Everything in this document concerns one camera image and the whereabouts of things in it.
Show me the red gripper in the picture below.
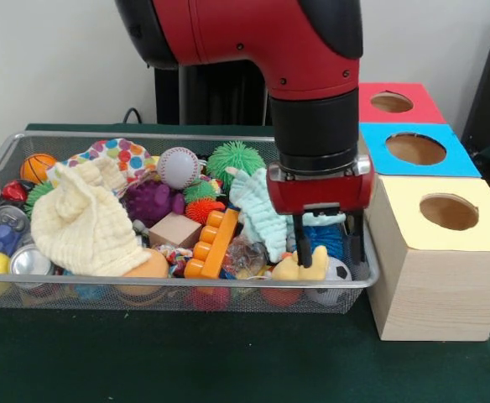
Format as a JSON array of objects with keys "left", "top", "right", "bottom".
[{"left": 265, "top": 161, "right": 374, "bottom": 269}]

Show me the yellow plush duck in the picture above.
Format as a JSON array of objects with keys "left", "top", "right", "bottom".
[{"left": 272, "top": 245, "right": 330, "bottom": 281}]

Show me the light blue muslin cloth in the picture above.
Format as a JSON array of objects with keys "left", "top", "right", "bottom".
[{"left": 224, "top": 166, "right": 347, "bottom": 261}]

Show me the wooden box with three holes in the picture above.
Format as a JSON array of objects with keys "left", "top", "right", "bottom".
[{"left": 356, "top": 81, "right": 490, "bottom": 342}]

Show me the shallow mesh bin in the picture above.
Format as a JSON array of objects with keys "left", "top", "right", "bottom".
[{"left": 0, "top": 130, "right": 380, "bottom": 314}]

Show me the orange toy building block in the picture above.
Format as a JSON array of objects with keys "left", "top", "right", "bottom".
[{"left": 184, "top": 208, "right": 240, "bottom": 280}]

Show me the large green spiky ball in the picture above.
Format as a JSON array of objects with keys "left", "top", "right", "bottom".
[{"left": 206, "top": 140, "right": 267, "bottom": 192}]

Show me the plain wooden cube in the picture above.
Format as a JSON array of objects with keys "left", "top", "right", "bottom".
[{"left": 148, "top": 212, "right": 202, "bottom": 249}]

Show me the white toy baseball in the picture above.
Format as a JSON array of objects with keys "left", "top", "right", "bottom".
[{"left": 155, "top": 146, "right": 201, "bottom": 190}]

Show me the purple spiky rubber toy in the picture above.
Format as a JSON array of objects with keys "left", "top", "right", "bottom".
[{"left": 123, "top": 180, "right": 186, "bottom": 228}]

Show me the polka dot cloth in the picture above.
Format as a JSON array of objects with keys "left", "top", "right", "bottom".
[{"left": 45, "top": 137, "right": 158, "bottom": 186}]

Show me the cream muslin cloth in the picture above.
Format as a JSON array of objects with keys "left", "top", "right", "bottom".
[{"left": 29, "top": 157, "right": 152, "bottom": 277}]

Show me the small orange basketball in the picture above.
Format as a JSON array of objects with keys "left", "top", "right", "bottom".
[{"left": 19, "top": 153, "right": 57, "bottom": 185}]

